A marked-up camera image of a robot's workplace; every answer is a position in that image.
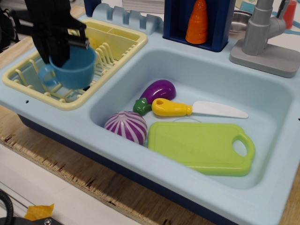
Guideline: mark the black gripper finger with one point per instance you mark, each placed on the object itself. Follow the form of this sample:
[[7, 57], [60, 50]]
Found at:
[[59, 51], [44, 51]]

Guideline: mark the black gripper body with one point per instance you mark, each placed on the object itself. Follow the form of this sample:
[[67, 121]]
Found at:
[[50, 24]]

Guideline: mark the blue plastic cup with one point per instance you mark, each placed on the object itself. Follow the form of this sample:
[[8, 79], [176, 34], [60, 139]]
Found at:
[[76, 73]]

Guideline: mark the pale yellow drying rack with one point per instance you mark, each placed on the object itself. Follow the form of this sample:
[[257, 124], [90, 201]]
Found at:
[[116, 45]]

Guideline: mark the light blue toy sink unit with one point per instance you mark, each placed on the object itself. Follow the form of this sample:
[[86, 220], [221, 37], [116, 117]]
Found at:
[[272, 103]]

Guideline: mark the red plastic cup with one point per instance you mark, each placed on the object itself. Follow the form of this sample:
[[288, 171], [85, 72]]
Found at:
[[289, 14]]

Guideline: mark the yellow toy potato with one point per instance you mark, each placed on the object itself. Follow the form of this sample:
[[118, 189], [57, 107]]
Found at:
[[93, 43]]

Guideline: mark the black bag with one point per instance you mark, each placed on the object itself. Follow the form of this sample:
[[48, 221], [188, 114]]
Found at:
[[8, 34]]

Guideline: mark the purple striped toy onion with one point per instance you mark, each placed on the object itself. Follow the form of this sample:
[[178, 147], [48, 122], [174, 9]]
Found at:
[[129, 125]]

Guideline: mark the purple toy eggplant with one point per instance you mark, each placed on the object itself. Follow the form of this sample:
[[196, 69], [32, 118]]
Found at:
[[158, 89]]

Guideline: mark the dark blue utensil holder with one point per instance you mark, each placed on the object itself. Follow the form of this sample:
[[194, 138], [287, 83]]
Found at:
[[220, 15]]

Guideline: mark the orange toy carrot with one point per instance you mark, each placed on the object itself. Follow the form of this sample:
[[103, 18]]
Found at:
[[197, 29]]

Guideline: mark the wooden board base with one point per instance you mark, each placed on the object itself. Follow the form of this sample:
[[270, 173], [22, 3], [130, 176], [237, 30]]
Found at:
[[128, 192]]

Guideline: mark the yellow tape piece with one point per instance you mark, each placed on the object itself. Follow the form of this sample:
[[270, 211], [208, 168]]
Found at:
[[39, 212]]

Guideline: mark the green plastic cutting board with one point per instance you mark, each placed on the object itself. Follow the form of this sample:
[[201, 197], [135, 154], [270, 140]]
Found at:
[[209, 148]]

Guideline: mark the metal bowl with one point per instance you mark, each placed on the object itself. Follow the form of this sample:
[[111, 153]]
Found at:
[[240, 21]]

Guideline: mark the grey toy faucet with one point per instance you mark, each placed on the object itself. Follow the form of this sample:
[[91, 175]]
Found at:
[[253, 50]]

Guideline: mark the yellow handled toy knife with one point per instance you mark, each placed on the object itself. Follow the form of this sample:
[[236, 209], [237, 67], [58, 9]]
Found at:
[[165, 107]]

